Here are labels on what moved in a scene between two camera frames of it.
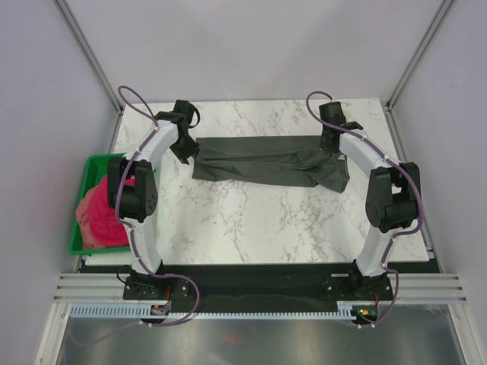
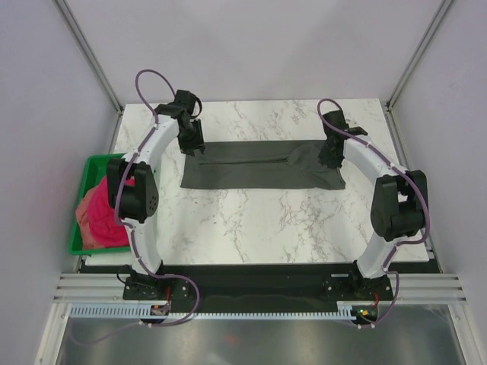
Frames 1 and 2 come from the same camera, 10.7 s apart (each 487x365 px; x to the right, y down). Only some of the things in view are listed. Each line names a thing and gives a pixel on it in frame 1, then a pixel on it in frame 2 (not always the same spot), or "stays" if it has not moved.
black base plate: x=256 y=287 stays
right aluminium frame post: x=445 y=4 stays
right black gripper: x=324 y=147 → x=332 y=163
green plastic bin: x=97 y=166 stays
